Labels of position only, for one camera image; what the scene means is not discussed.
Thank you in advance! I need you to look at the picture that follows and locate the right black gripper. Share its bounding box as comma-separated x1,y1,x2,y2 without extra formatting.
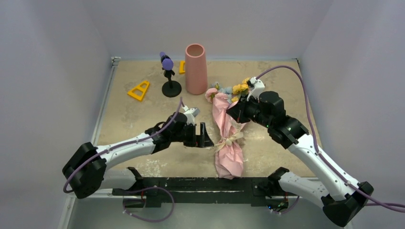
226,94,272,128

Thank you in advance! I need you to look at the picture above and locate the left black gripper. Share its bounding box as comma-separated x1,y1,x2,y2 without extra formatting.
170,122,213,147

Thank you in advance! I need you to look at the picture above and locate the cream printed ribbon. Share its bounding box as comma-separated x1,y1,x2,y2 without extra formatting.
214,131,244,153

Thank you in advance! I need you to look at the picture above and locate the pink flower bouquet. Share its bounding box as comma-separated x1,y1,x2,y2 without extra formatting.
205,78,249,179

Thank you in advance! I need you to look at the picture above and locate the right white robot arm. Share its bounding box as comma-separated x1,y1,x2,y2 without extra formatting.
226,91,374,227

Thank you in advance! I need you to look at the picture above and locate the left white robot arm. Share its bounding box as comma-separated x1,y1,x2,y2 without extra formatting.
62,113,214,199

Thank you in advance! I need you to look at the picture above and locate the pink tall vase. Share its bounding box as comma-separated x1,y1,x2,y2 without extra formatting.
185,43,208,95

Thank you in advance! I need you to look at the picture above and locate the yellow block behind vase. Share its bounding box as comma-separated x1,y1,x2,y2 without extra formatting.
179,61,185,75

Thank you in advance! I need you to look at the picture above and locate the black stand purple microphone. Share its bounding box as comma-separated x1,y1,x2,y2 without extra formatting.
160,52,182,98

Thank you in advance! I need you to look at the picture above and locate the yellow triangular block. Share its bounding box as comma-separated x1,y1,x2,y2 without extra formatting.
127,80,150,102

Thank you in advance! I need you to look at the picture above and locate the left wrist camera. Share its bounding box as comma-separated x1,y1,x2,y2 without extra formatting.
182,105,200,124

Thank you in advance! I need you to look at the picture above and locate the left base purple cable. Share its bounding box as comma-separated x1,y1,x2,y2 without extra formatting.
122,186,175,223

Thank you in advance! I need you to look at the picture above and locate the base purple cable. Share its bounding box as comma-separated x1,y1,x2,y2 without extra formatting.
269,193,300,216
122,186,175,223

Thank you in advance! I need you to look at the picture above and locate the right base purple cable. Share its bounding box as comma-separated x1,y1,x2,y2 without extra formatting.
269,193,300,216

